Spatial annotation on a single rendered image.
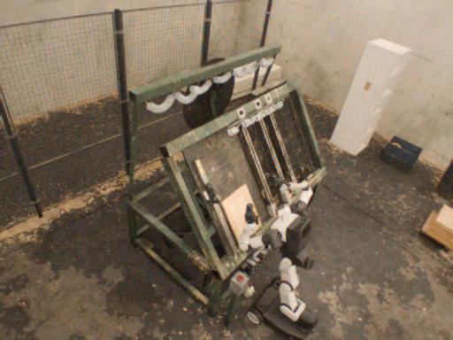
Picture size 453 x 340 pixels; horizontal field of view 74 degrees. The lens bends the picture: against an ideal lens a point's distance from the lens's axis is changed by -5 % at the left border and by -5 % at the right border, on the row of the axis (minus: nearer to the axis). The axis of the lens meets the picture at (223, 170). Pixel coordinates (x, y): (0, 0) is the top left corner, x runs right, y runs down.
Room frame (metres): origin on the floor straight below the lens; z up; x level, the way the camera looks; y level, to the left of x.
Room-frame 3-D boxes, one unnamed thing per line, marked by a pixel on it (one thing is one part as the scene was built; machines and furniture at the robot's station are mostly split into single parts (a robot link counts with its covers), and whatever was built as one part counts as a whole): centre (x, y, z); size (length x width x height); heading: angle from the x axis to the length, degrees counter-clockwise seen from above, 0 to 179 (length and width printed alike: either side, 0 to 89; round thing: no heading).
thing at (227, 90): (3.01, 0.23, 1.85); 0.80 x 0.06 x 0.80; 146
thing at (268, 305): (1.69, -0.92, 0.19); 0.64 x 0.52 x 0.33; 56
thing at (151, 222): (2.86, -0.17, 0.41); 2.20 x 1.38 x 0.83; 146
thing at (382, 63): (5.56, -2.48, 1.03); 0.61 x 0.58 x 2.05; 140
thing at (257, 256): (1.92, -0.48, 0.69); 0.50 x 0.14 x 0.24; 146
